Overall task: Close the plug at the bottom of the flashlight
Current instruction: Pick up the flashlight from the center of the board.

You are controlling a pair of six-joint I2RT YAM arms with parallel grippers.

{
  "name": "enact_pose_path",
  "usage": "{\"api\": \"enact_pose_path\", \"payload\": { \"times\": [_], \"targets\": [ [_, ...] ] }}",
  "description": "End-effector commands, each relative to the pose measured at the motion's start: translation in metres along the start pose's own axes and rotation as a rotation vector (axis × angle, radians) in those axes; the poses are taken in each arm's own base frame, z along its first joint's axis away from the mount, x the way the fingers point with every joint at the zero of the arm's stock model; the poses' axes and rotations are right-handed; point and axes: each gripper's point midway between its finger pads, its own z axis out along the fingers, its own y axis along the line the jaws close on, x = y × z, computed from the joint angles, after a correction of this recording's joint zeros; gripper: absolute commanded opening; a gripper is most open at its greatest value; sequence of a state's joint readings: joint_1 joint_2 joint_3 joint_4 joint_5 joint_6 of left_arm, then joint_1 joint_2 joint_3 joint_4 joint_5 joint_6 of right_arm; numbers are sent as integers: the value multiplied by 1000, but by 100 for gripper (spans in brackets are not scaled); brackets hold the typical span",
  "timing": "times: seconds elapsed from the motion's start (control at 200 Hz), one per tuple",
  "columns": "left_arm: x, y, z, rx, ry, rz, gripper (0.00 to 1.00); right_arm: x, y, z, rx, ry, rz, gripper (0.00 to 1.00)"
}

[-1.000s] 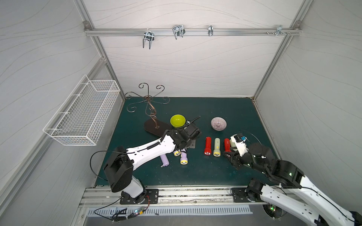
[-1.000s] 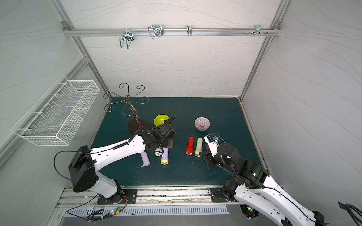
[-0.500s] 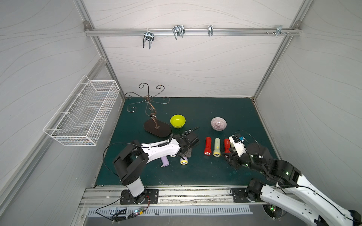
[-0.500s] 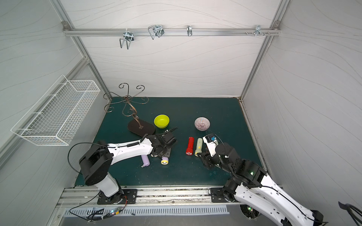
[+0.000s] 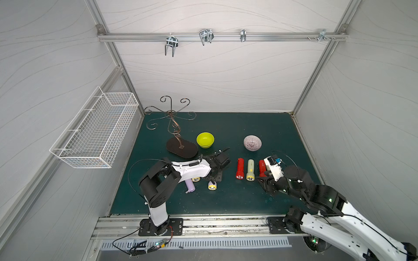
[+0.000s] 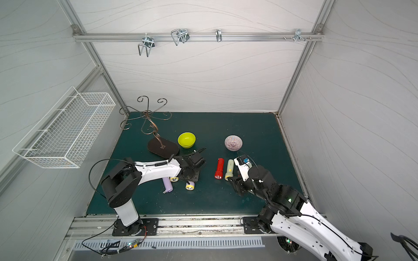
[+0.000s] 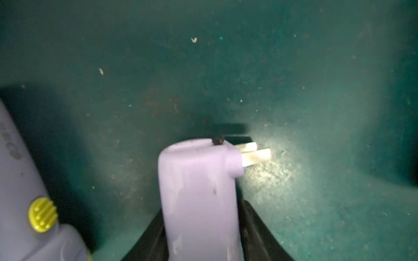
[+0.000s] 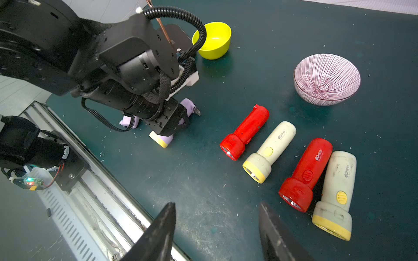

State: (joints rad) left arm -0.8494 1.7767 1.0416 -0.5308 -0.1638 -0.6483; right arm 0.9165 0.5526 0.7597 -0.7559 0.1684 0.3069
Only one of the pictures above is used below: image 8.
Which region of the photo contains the dark green table mat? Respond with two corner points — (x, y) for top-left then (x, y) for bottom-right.
(47, 1), (418, 261)

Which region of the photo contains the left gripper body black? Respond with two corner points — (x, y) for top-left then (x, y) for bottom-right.
(70, 13), (191, 129)

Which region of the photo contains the left green-lit circuit board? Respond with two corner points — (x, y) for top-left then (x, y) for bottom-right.
(21, 177), (45, 191)

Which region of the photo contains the pale green flashlight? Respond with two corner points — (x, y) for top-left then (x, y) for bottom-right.
(242, 121), (297, 184)
(312, 151), (357, 241)

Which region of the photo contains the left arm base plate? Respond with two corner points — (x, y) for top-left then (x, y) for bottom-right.
(42, 130), (89, 194)

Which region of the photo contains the white vent strip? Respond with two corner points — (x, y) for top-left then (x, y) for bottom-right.
(37, 187), (106, 261)

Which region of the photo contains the aluminium front rail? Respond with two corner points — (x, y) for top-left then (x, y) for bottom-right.
(21, 101), (153, 261)

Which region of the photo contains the lime green bowl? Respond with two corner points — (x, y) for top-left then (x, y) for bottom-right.
(198, 22), (232, 60)

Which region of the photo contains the pink striped bowl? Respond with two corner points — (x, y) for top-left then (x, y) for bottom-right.
(293, 53), (361, 106)

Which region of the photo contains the red flashlight horizontal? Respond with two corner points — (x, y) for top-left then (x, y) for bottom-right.
(278, 138), (333, 213)

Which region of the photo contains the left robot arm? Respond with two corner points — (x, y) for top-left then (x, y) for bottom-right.
(1, 1), (189, 136)

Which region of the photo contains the red flashlight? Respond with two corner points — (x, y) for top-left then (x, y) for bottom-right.
(220, 104), (270, 161)

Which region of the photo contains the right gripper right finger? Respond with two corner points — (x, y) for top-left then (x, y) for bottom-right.
(259, 202), (313, 261)

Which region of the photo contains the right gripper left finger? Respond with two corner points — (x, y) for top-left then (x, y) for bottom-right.
(121, 202), (176, 261)

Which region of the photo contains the purple flashlight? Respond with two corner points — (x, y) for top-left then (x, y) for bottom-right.
(119, 115), (140, 129)
(149, 98), (201, 148)

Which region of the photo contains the copper wire jewelry stand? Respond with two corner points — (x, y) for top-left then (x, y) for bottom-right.
(153, 17), (193, 60)

